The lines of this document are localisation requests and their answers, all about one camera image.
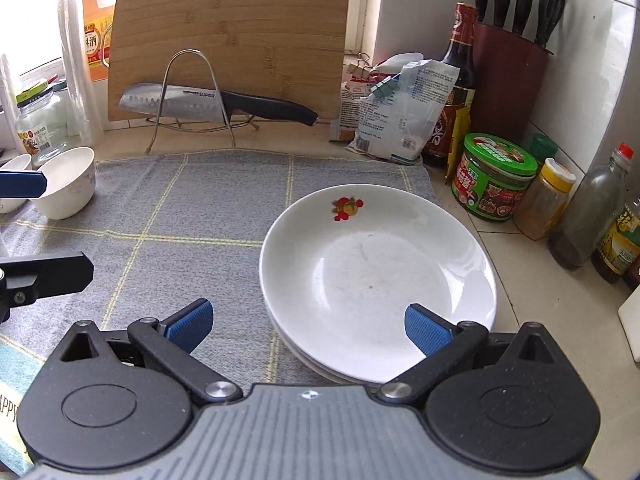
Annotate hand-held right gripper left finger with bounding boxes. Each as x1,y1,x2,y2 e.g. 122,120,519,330
60,299,244,407

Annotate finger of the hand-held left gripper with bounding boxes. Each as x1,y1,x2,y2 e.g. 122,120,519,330
0,252,95,323
0,170,49,200

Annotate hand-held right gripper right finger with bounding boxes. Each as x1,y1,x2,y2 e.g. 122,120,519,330
376,304,558,407

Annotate white flower-print bowl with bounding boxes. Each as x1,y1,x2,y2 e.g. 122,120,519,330
31,147,96,221

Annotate glass jar with green lid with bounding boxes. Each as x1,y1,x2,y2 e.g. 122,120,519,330
15,80,71,157

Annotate clear plastic cup stack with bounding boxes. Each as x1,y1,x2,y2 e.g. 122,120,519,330
57,0,96,147

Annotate grey checked cloth mat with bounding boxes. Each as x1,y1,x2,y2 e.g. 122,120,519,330
0,149,437,461

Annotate green-lidded sauce jar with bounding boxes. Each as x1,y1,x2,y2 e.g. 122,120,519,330
451,132,539,222

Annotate yellow cooking wine jug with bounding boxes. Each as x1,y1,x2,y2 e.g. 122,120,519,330
82,0,119,82

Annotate yellow-capped spice jar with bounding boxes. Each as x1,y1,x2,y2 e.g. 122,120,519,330
512,157,577,241

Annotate clear bottle with dark liquid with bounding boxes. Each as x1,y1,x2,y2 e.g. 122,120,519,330
548,142,635,271

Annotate yellow seasoning packet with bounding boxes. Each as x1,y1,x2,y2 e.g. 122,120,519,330
446,105,474,181

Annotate white lidded container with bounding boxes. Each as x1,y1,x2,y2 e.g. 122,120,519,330
617,292,640,349

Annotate white plastic seasoning bag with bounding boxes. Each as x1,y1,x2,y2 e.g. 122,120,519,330
347,60,461,166

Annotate red-labelled sauce bottle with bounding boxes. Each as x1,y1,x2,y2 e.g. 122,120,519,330
622,255,640,291

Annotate small green-lidded jar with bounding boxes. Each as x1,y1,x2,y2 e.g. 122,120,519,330
529,132,560,163

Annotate red and white bag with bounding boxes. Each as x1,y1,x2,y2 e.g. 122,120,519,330
330,52,426,143

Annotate green binder clip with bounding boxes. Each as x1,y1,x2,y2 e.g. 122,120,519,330
370,74,401,100

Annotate dark red knife block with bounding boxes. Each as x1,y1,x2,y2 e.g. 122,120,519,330
472,21,556,154

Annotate bamboo cutting board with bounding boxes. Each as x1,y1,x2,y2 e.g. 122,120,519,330
107,0,354,123

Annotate gold binder clip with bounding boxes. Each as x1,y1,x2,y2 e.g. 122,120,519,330
345,52,375,81

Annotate dark soy sauce bottle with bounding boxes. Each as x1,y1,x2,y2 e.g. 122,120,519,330
421,2,477,169

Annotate black kitchen scissors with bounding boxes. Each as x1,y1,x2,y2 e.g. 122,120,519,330
535,0,567,49

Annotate black-handled kitchen knife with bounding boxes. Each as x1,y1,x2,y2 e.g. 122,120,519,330
119,82,320,127

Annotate metal wire rack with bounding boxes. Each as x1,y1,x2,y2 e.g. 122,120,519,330
145,49,261,156

